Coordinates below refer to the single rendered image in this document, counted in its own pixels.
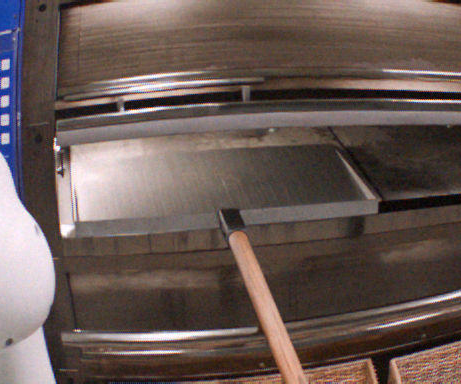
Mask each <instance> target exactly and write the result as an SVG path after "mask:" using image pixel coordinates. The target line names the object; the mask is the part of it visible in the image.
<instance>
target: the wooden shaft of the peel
mask: <svg viewBox="0 0 461 384"><path fill-rule="evenodd" d="M229 243H230V247H231V250H232V252H233V255H234V258H235V260H236V263H237V266H238V268H240V271H241V273H242V276H243V280H244V282H245V284H246V287H247V289H248V292H249V295H250V297H251V300H252V303H253V305H254V308H255V310H256V312H257V315H258V317H259V320H260V323H261V324H262V327H263V328H262V330H263V332H264V334H265V337H266V339H267V341H268V343H269V346H270V348H271V350H272V352H273V357H274V359H275V362H276V363H277V366H278V367H279V372H280V374H281V376H282V378H283V380H284V382H285V383H284V384H309V383H308V382H307V379H306V378H305V374H304V372H303V370H302V369H301V365H300V363H299V360H298V359H297V355H296V353H295V351H294V349H293V347H292V343H291V340H290V339H289V337H288V334H287V333H286V330H285V326H284V324H283V322H282V319H281V317H280V316H279V313H278V311H277V308H276V306H275V304H274V302H273V300H272V298H273V297H272V295H271V293H270V290H269V288H268V285H267V283H266V281H265V278H264V276H263V273H262V271H261V269H260V266H259V264H258V261H257V259H256V257H254V255H255V254H253V252H252V249H251V247H250V244H249V241H248V239H247V236H246V234H245V233H243V232H241V231H236V232H233V233H232V234H231V235H230V236H229Z"/></svg>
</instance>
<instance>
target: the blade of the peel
mask: <svg viewBox="0 0 461 384"><path fill-rule="evenodd" d="M71 172H72V173H71V186H72V200H73V214H74V228H75V232H76V236H82V235H105V234H117V233H125V234H130V233H143V232H156V231H169V230H183V229H194V230H197V228H204V229H212V227H220V226H219V209H229V208H239V210H240V212H241V216H242V218H243V221H244V223H245V225H254V224H268V223H281V222H295V221H308V219H321V218H334V217H347V216H359V215H360V214H371V213H378V198H377V197H376V196H375V194H374V193H373V192H372V191H371V189H370V188H369V187H368V186H367V185H366V183H365V182H364V181H363V179H362V178H361V177H360V176H359V175H358V174H357V173H356V171H355V170H354V169H353V167H352V166H351V165H350V164H349V162H348V161H347V160H346V159H345V157H344V156H343V155H342V154H341V153H340V152H339V151H338V150H337V148H336V146H335V145H334V143H328V144H313V145H302V144H298V145H282V146H266V147H250V148H234V149H219V150H203V151H187V152H182V153H171V154H156V155H141V156H132V157H126V158H112V159H98V160H95V161H84V162H71Z"/></svg>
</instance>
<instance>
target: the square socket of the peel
mask: <svg viewBox="0 0 461 384"><path fill-rule="evenodd" d="M219 226H220V230H221V233H222V235H224V238H225V241H226V243H227V247H228V249H231V247H230V243H229V236H230V235H231V234H232V233H233V232H236V231H241V232H243V233H245V234H246V236H247V229H246V225H245V223H244V221H243V218H242V216H241V212H240V210H239V208H229V209H219Z"/></svg>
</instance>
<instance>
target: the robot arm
mask: <svg viewBox="0 0 461 384"><path fill-rule="evenodd" d="M54 287H55V278H54V264H53V261H52V258H51V255H50V251H49V248H48V244H47V241H46V239H45V237H44V235H43V233H42V232H41V230H40V228H39V227H38V225H37V224H36V222H35V221H34V220H33V219H32V217H31V216H30V215H29V214H28V212H27V211H26V210H25V209H24V207H23V205H22V204H21V201H20V200H19V199H18V196H17V194H16V191H15V185H14V183H13V180H12V175H11V173H10V169H9V167H8V164H7V163H6V161H5V159H4V157H3V156H2V154H0V384H56V381H55V380H54V376H53V372H52V370H51V364H50V361H49V358H48V353H47V350H46V343H45V342H44V335H43V332H42V324H43V323H44V321H46V318H47V317H48V314H49V313H50V312H49V311H50V308H51V306H52V303H53V299H54V292H55V289H54Z"/></svg>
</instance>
